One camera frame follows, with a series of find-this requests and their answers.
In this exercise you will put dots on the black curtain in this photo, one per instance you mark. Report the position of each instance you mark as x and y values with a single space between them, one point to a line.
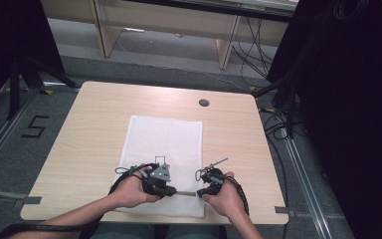
354 116
10 36

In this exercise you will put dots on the person's legs in jeans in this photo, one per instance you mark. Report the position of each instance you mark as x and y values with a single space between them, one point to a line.
129 231

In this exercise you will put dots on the metal floor rail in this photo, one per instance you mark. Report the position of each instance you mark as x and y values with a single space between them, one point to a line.
306 186
3 136

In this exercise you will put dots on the black tripod stand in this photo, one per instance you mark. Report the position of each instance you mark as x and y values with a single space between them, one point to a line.
15 89

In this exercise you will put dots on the white towel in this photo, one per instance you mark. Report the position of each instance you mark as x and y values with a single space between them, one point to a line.
165 139

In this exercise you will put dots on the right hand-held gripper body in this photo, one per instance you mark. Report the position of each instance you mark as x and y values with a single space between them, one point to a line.
216 179

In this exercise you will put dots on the black metal stand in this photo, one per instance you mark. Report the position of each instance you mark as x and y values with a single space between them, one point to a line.
288 99

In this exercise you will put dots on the person's left hand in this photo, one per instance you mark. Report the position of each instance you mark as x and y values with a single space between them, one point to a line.
131 194

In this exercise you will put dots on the person's right hand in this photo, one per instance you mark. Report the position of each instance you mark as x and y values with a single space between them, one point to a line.
229 200

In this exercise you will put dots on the grey tape piece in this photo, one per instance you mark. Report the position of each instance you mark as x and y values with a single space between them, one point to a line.
281 209
28 200

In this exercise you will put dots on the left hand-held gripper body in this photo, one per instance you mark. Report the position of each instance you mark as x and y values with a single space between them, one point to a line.
159 182

